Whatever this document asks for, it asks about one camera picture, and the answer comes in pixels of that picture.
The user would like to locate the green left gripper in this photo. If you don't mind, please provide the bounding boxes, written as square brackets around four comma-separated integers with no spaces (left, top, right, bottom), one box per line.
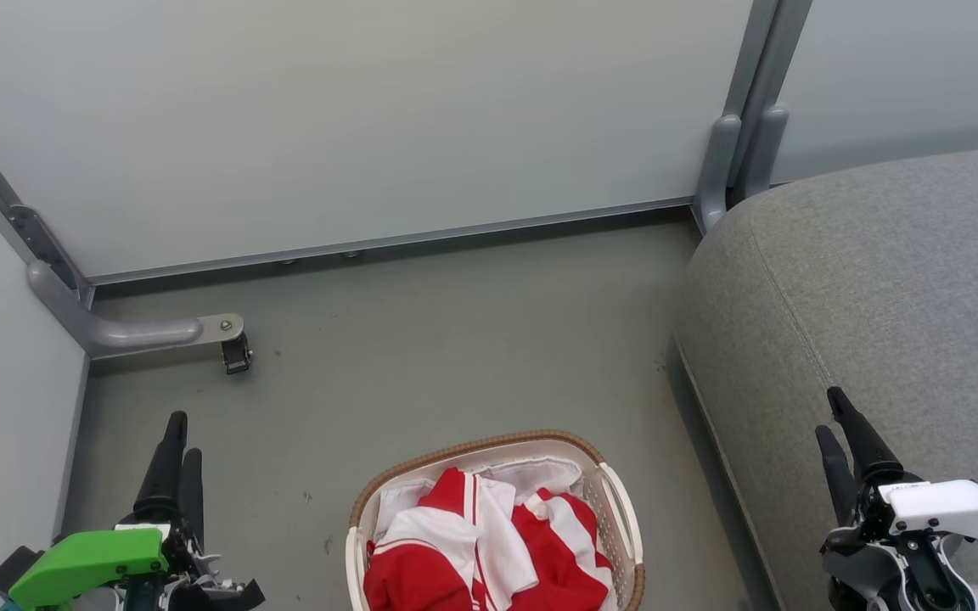
[0,412,265,611]

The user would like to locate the grey fabric sofa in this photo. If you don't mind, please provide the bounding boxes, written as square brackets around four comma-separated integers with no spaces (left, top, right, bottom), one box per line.
[672,143,978,611]

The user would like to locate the grey partition post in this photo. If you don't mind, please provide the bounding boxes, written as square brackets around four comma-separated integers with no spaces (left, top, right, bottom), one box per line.
[720,0,814,205]
[0,96,96,308]

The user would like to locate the grey upright partition foot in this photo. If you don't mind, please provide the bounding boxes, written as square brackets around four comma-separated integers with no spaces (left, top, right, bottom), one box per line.
[742,104,790,203]
[693,115,745,234]

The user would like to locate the red and white garment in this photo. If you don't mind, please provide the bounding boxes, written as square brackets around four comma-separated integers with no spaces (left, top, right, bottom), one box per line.
[363,467,617,611]

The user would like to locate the white cloth basket liner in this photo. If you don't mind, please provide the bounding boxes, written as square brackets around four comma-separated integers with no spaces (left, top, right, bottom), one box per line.
[374,457,585,544]

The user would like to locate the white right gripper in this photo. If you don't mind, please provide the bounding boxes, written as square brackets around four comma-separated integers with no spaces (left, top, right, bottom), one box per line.
[815,387,978,565]

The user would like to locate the grey curved partition foot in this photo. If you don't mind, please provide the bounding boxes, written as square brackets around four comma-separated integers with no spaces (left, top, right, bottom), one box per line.
[27,259,245,358]

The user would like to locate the white laundry basket brown rim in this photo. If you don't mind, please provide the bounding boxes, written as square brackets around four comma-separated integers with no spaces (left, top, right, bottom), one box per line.
[345,429,647,611]

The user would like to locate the black caster wheel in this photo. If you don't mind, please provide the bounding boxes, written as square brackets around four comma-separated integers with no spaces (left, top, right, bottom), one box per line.
[222,333,254,376]

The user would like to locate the aluminium partition bottom rail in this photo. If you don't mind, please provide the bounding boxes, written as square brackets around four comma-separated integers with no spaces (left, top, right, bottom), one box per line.
[86,197,695,286]

